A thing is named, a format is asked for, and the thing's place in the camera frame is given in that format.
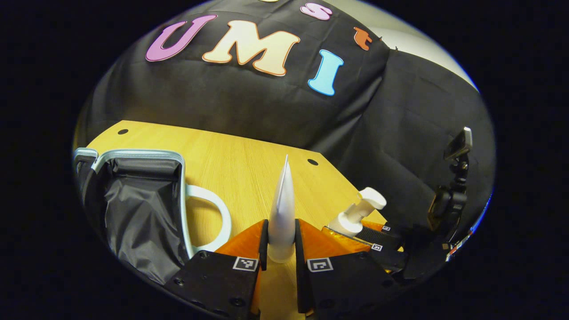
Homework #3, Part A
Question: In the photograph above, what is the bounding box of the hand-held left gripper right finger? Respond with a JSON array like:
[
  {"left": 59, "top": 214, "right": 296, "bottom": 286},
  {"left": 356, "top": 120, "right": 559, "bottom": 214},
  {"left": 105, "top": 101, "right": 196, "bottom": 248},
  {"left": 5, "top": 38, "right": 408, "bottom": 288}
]
[{"left": 295, "top": 219, "right": 401, "bottom": 318}]

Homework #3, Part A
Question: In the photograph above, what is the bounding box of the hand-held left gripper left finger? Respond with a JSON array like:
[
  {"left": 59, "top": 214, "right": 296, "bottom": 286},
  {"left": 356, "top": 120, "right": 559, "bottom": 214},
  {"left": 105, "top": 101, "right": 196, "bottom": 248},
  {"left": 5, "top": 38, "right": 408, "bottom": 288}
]
[{"left": 164, "top": 219, "right": 269, "bottom": 318}]

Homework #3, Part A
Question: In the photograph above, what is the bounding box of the white pump bottle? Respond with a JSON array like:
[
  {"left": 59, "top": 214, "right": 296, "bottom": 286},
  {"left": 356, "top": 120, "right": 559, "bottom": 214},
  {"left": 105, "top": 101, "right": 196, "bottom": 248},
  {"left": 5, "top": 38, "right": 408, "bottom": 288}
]
[{"left": 328, "top": 187, "right": 387, "bottom": 237}]

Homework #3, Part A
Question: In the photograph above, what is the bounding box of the white skin care tube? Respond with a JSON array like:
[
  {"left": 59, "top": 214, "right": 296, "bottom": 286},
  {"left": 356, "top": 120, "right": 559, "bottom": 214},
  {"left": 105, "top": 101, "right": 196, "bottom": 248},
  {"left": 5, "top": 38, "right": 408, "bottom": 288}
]
[{"left": 267, "top": 154, "right": 297, "bottom": 264}]

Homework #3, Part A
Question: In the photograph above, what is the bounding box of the light blue suitcase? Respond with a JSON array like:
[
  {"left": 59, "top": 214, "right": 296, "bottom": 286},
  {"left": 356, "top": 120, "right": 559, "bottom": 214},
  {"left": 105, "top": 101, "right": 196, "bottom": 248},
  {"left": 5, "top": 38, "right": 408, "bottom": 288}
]
[{"left": 73, "top": 148, "right": 232, "bottom": 285}]

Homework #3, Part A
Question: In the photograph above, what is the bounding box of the black backdrop cloth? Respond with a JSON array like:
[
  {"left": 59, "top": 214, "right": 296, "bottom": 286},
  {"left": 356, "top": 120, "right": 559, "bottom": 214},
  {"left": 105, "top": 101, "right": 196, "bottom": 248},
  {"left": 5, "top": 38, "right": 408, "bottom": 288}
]
[{"left": 73, "top": 0, "right": 496, "bottom": 249}]

